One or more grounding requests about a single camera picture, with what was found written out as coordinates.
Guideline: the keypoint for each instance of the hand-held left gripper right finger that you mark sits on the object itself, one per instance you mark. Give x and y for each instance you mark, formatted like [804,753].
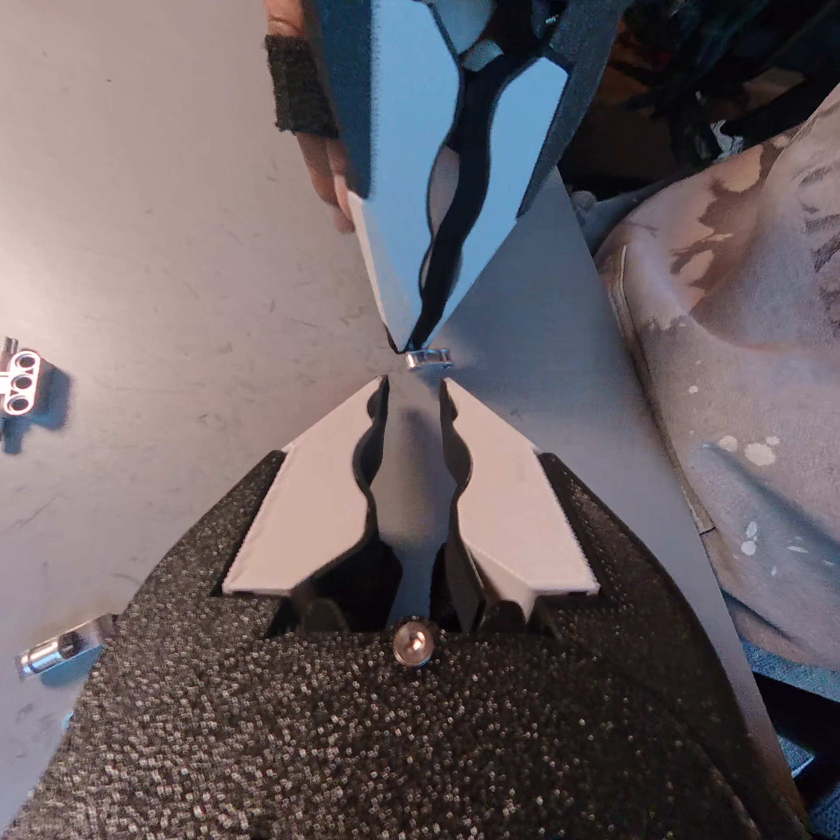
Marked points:
[518,518]

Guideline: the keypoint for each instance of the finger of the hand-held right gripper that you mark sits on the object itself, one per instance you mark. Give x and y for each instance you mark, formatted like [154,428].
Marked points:
[518,144]
[407,164]

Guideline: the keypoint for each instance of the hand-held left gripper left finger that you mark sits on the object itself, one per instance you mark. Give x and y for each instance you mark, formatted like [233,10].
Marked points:
[308,518]

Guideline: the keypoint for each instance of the chrome thin liftarm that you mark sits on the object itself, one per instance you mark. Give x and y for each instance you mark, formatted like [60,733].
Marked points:
[430,359]

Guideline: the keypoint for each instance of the person's right hand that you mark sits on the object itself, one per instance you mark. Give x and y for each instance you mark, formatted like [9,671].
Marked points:
[328,177]

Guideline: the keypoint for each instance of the chrome T-shaped connector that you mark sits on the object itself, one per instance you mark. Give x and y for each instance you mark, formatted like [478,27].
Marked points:
[59,649]

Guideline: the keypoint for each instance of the chrome beam assembly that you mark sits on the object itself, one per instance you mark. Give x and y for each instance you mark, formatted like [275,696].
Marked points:
[23,380]

